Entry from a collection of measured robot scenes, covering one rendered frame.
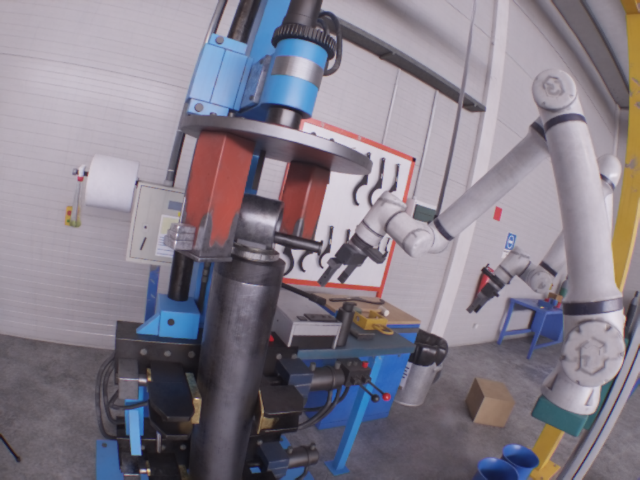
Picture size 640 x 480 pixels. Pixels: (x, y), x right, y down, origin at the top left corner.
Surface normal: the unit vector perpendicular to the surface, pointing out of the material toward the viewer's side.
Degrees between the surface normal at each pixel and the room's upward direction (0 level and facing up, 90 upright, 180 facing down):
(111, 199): 124
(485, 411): 90
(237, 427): 90
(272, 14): 90
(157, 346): 90
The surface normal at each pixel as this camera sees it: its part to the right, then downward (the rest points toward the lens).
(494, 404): -0.20, 0.06
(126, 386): 0.48, 0.22
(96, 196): 0.27, 0.71
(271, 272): 0.70, 0.25
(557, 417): -0.75, -0.11
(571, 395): -0.54, -0.43
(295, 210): -0.53, -0.03
